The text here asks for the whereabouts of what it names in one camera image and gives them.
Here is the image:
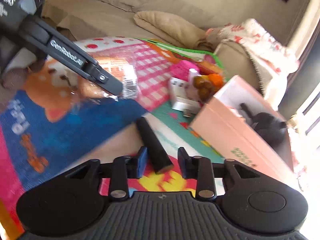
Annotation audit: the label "pink cardboard box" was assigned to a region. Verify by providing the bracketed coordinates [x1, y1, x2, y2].
[190, 75, 296, 185]

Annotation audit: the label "pink plastic strainer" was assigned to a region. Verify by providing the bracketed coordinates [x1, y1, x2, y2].
[170, 60, 200, 81]

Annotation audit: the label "beige folded blanket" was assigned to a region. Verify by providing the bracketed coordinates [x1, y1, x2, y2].
[133, 11, 212, 51]

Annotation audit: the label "floral quilt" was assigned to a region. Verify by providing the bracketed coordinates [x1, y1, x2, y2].
[206, 18, 299, 75]

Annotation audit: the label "orange toy fruit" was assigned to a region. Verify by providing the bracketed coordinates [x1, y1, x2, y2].
[208, 73, 224, 87]

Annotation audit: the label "beige sofa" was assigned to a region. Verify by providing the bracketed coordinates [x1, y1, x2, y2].
[41, 0, 288, 98]

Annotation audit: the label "black cylinder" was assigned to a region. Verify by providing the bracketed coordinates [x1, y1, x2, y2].
[136, 117, 174, 174]

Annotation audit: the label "white battery charger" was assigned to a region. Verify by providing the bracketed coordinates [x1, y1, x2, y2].
[168, 77, 201, 115]

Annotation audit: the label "brown balls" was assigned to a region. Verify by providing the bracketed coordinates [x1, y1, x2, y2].
[193, 76, 214, 102]

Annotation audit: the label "colourful play mat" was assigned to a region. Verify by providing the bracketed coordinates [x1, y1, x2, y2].
[1, 37, 222, 239]

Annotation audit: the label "black plush toy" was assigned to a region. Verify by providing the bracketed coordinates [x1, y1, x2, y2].
[240, 103, 287, 148]

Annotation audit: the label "packaged bread roll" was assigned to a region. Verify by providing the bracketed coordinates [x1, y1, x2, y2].
[196, 61, 223, 75]

